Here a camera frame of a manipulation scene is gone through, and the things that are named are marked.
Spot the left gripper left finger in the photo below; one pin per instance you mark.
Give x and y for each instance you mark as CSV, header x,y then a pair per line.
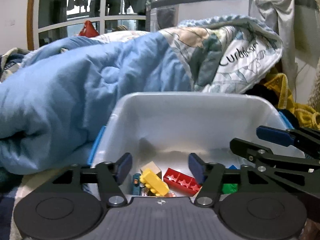
x,y
108,176

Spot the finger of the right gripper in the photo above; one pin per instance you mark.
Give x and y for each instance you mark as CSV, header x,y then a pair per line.
x,y
297,176
304,139

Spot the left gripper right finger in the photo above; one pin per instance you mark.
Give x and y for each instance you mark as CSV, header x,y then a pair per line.
x,y
212,177

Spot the green building brick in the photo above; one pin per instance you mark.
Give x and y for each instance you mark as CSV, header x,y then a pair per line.
x,y
229,188

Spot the large red building brick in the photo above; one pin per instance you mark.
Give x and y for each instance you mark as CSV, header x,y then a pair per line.
x,y
180,182

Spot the wooden cube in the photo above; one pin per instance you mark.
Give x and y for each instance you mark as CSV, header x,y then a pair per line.
x,y
153,167

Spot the yellow building brick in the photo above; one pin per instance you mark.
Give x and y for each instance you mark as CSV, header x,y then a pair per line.
x,y
152,182

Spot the yellow garment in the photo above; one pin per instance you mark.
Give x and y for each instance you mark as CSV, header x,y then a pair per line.
x,y
306,116

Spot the blue building brick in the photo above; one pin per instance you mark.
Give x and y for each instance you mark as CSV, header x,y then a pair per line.
x,y
232,167

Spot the blue bin lid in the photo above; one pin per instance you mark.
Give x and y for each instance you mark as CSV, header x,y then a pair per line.
x,y
95,145

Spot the white plastic bin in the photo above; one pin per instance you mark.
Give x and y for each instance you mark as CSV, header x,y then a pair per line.
x,y
164,128

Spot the light blue quilt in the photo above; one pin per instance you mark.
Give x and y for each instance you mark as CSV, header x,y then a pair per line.
x,y
54,106

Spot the red bag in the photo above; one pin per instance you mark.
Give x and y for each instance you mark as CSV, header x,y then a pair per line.
x,y
88,30

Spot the grey cloth on rail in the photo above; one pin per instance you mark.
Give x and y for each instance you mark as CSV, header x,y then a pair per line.
x,y
279,15

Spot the window with frame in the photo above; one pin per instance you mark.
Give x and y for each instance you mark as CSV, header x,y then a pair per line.
x,y
51,20

